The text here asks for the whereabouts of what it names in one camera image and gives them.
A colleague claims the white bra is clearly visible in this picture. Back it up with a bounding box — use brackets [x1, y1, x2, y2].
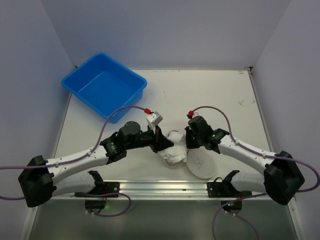
[159, 130, 188, 165]

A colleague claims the round beige mesh laundry bag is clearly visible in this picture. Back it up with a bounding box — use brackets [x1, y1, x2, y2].
[175, 148, 216, 180]

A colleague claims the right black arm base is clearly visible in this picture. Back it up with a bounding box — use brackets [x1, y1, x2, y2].
[206, 170, 252, 214]

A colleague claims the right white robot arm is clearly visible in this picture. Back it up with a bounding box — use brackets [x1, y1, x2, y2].
[185, 116, 305, 205]

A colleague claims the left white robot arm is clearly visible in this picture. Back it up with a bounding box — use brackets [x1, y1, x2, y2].
[18, 121, 174, 208]

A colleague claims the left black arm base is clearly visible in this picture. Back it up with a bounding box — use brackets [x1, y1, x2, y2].
[84, 170, 120, 214]

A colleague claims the blue plastic bin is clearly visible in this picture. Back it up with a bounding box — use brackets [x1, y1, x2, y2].
[61, 52, 147, 119]

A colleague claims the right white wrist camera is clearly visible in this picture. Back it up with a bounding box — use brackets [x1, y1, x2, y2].
[186, 110, 199, 120]

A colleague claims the aluminium mounting rail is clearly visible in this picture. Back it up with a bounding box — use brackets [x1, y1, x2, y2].
[52, 177, 265, 200]

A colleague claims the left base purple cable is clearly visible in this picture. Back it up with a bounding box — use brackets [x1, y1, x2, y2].
[86, 193, 133, 217]

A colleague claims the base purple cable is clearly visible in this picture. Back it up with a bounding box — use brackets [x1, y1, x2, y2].
[86, 193, 133, 217]
[212, 192, 268, 240]

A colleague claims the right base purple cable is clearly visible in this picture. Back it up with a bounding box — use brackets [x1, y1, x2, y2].
[212, 192, 268, 240]

